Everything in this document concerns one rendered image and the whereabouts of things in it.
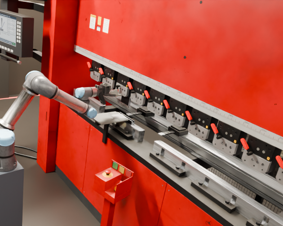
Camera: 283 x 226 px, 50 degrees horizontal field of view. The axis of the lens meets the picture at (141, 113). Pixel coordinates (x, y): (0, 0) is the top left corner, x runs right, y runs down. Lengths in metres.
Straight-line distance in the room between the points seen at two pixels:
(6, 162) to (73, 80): 1.35
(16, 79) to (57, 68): 2.70
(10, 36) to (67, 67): 0.58
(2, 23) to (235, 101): 2.29
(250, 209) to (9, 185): 1.47
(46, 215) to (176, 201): 1.35
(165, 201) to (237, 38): 1.12
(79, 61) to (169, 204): 1.73
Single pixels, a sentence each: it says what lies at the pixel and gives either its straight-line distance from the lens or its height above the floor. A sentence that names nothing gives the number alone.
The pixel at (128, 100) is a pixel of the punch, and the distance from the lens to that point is 2.41.
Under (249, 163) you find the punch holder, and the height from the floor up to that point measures 1.19.
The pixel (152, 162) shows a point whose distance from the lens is 2.12.
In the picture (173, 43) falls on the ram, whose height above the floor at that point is 1.68.
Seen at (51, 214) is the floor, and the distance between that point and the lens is 2.96.
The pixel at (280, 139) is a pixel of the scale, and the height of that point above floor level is 1.39.
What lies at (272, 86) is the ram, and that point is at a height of 1.62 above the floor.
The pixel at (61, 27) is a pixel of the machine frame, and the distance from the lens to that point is 2.96.
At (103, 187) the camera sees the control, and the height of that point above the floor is 0.73.
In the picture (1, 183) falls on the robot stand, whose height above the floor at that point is 0.71.
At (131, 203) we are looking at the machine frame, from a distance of 2.39.
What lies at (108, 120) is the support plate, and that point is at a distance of 2.34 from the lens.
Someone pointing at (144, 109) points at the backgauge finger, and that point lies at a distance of 2.60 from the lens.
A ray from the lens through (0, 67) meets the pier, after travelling 5.37.
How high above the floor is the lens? 1.91
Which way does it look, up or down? 20 degrees down
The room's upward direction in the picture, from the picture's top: 10 degrees clockwise
